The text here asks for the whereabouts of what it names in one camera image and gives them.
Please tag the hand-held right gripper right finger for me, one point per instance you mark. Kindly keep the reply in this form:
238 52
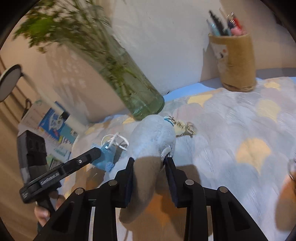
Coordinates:
173 185

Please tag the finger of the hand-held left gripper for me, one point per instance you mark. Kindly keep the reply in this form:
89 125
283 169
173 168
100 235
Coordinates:
81 161

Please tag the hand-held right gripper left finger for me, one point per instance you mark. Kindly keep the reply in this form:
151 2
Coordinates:
128 183

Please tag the blue face mask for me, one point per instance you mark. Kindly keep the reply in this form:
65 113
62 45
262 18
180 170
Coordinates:
105 157

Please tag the light blue plush toy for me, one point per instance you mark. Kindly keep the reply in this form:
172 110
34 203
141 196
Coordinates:
152 136

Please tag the person's left hand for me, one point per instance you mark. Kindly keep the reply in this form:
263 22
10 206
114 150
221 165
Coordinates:
42 215

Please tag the green book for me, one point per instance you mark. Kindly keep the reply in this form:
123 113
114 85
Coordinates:
57 157

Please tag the blue white book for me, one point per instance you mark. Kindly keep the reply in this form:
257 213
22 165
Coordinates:
55 125

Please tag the white desk lamp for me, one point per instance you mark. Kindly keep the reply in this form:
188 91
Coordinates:
11 83

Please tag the wooden pen holder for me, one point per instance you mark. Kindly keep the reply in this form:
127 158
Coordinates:
238 64

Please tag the bunch of pens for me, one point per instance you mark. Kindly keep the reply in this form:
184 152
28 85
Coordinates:
222 25

